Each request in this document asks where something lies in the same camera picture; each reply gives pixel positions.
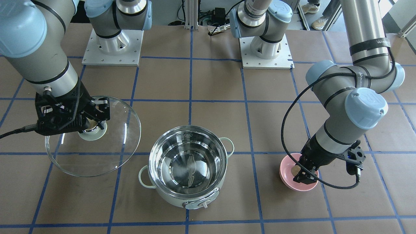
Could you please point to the aluminium frame post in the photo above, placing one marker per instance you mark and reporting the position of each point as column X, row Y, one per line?
column 191, row 8

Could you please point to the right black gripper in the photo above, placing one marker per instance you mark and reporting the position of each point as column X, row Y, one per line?
column 83, row 99

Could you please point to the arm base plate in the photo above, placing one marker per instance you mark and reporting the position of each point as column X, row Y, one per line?
column 122, row 50
column 258, row 54

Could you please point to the glass pot lid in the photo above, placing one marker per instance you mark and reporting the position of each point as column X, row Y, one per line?
column 97, row 151

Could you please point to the brown egg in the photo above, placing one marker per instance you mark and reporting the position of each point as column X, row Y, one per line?
column 295, row 170

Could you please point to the pink bowl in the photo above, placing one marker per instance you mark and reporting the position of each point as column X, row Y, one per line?
column 288, row 170

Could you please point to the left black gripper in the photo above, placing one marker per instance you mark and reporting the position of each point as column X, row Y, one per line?
column 314, row 152

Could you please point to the mint green electric pot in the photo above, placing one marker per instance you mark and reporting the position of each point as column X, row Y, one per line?
column 187, row 166

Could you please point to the black power adapter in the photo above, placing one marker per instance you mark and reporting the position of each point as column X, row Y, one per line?
column 218, row 16

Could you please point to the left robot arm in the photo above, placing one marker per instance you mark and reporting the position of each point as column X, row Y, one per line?
column 352, row 95

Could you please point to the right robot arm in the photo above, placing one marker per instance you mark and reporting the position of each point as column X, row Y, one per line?
column 31, row 34

